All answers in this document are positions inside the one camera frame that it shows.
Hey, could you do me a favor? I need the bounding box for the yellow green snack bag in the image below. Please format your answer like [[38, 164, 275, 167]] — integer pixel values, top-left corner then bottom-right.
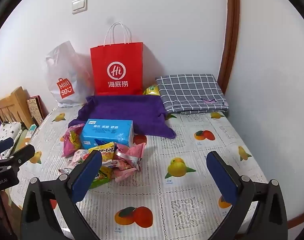
[[143, 84, 160, 97]]

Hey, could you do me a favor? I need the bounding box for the white plastic shopping bag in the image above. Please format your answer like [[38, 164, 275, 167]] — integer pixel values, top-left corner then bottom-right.
[[44, 40, 95, 108]]

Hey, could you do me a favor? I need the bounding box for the blue tissue pack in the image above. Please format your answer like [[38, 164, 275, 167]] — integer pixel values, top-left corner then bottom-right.
[[81, 119, 135, 150]]

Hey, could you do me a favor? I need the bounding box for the brown wooden door frame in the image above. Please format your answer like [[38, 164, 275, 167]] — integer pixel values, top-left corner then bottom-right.
[[218, 0, 240, 93]]

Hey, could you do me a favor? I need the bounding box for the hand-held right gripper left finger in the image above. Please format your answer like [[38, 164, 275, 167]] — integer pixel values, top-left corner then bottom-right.
[[20, 150, 104, 240]]

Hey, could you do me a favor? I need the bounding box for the pink packet with silver edge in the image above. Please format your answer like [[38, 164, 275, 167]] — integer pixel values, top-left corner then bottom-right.
[[114, 142, 147, 172]]

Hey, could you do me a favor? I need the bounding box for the pale pink snack packet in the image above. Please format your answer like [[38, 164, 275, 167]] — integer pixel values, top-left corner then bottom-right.
[[102, 160, 137, 182]]

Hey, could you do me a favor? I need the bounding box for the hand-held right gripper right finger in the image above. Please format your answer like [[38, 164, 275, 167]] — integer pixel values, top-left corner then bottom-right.
[[205, 151, 288, 240]]

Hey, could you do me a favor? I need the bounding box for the small white teal box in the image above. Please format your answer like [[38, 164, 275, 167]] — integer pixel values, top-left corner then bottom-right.
[[26, 125, 39, 139]]

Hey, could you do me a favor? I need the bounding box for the white wall light switch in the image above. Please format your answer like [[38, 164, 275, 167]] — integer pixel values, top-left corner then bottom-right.
[[72, 0, 88, 14]]

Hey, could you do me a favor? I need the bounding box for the fruit print tablecloth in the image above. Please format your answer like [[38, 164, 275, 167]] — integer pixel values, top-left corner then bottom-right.
[[9, 102, 270, 240]]

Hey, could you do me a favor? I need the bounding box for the red paper bag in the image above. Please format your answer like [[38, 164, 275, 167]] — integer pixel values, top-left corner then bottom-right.
[[90, 22, 144, 96]]

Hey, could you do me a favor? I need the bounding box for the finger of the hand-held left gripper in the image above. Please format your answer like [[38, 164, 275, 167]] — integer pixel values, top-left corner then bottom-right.
[[0, 137, 14, 155], [0, 144, 36, 174]]

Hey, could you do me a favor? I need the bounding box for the purple towel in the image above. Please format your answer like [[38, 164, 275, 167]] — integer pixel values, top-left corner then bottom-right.
[[68, 94, 176, 139]]

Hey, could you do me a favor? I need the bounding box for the white spotted cloth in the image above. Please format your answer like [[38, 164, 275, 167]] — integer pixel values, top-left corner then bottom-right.
[[0, 121, 24, 155]]

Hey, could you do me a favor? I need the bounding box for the white red snack packet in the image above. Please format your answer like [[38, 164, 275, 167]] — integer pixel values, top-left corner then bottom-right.
[[67, 149, 92, 170]]

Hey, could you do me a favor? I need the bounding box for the patterned box with red edge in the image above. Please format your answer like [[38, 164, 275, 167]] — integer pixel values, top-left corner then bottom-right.
[[26, 95, 46, 127]]

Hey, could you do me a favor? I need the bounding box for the grey checked folded cloth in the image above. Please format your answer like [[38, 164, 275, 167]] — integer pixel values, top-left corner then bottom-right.
[[155, 74, 229, 115]]

